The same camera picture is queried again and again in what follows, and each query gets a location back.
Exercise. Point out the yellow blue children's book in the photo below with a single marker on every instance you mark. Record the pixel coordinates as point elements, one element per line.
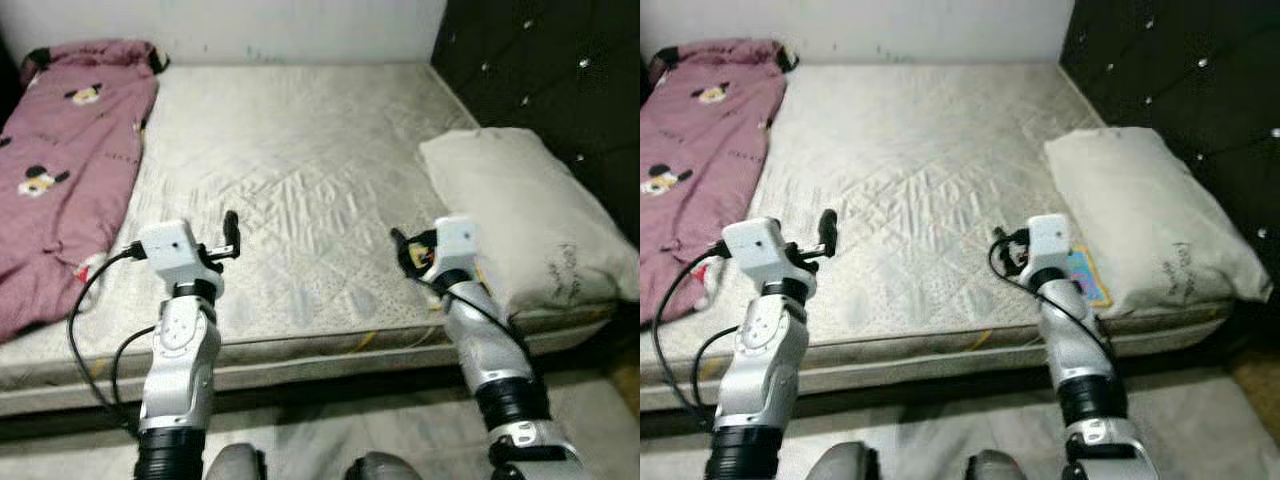
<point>1088,278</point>

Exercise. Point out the white pillow with lettering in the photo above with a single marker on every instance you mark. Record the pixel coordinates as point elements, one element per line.
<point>520,210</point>
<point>1150,210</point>

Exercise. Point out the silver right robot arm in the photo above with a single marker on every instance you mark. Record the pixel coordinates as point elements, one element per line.
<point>490,350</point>
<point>1075,350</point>

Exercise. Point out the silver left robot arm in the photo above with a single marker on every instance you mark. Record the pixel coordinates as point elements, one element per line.
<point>180,390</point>
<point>760,390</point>

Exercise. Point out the white quilted mattress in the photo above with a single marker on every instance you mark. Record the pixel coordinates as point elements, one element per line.
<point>300,150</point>
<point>920,150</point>

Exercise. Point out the grey bed base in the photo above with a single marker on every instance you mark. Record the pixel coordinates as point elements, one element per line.
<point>300,365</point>
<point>920,365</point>

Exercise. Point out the purple cartoon mouse quilt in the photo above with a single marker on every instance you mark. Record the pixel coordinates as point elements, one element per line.
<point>700,160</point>
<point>70,180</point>

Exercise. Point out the grey robot right leg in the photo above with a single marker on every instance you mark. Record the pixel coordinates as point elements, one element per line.
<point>385,468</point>
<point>995,466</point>

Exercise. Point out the brown floor mat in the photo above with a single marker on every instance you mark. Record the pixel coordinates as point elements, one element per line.
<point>628,380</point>
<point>1258,390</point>

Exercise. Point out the black tufted headboard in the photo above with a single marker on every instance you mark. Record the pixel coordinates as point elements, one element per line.
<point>560,70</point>
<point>1190,70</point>

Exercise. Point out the large black fabric object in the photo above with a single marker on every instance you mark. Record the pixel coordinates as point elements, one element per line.
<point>646,80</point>
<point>8,85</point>

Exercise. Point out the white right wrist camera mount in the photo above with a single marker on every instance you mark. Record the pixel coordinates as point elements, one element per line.
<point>457,245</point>
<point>1050,242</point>

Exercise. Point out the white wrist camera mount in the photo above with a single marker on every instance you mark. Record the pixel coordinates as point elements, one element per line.
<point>760,250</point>
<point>457,245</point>
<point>172,252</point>
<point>1050,242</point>

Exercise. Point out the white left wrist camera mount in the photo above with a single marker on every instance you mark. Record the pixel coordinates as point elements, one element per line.
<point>172,252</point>
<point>760,250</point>

